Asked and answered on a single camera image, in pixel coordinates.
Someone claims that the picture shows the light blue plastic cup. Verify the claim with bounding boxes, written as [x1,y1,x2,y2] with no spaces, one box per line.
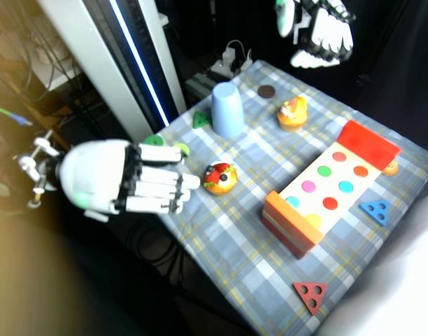
[210,82,245,138]

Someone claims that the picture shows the blue triangle block with holes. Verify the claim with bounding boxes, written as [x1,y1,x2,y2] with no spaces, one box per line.
[359,200,392,227]

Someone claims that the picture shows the orange toy bed with dots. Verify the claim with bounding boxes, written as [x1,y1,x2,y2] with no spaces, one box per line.
[262,120,403,260]

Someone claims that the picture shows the white pillar with blue stripe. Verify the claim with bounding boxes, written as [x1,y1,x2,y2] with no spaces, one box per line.
[37,0,187,143]

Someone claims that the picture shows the orange frosted toy cupcake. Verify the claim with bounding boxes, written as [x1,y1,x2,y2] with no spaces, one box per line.
[277,96,309,133]

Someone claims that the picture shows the green triangle block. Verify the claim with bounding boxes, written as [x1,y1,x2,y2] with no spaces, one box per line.
[192,111,213,130]

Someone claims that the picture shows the blue plaid tablecloth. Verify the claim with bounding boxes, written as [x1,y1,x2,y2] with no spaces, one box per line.
[154,59,428,336]

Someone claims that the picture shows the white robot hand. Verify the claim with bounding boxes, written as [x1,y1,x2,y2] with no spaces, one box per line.
[58,139,201,215]
[273,0,357,69]

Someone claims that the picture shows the strawberry topped toy cupcake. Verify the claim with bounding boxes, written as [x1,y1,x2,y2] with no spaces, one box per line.
[202,160,238,196]

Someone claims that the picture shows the grey box on floor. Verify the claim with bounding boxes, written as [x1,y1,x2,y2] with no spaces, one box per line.
[185,72,220,101]

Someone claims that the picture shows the white power strip with plugs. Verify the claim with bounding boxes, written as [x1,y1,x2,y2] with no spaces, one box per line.
[210,40,253,78]

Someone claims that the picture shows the light green round block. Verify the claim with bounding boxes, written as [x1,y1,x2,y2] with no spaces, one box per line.
[172,142,191,158]

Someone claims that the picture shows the green cable with blue plug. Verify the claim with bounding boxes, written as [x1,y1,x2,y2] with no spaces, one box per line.
[0,104,33,126]

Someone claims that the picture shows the red triangle block with holes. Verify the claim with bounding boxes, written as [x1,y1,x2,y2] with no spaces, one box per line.
[292,281,328,316]

